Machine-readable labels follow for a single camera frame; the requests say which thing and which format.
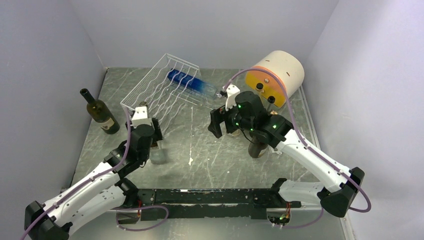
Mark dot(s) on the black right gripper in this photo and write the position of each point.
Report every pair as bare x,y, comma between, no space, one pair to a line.
217,116

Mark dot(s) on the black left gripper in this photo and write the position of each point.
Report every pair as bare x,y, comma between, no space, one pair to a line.
157,134

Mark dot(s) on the blue clear bottle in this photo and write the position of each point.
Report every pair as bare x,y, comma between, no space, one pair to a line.
192,82

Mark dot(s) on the dark green bottle black neck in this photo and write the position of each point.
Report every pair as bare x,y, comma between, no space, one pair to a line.
100,113

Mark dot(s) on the brown bottle gold foil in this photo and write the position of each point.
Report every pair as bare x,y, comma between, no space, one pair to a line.
257,147

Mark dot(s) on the clear bottle white gold label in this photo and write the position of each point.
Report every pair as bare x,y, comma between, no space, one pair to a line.
259,89

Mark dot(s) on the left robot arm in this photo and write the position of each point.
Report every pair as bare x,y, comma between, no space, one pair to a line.
103,189

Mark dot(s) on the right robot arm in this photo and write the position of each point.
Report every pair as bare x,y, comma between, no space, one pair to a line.
337,185

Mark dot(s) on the cream orange yellow cylinder box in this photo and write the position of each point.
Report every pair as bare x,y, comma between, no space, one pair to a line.
288,70

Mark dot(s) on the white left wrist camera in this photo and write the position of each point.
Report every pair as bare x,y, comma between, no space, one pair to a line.
140,116

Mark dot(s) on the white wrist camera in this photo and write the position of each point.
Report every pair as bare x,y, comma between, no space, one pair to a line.
140,116
232,91

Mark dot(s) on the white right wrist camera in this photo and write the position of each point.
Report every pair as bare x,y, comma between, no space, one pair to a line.
232,91

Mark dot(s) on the white wire wine rack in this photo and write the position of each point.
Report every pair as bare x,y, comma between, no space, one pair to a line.
165,89

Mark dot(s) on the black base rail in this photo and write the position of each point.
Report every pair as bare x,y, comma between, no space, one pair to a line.
254,203

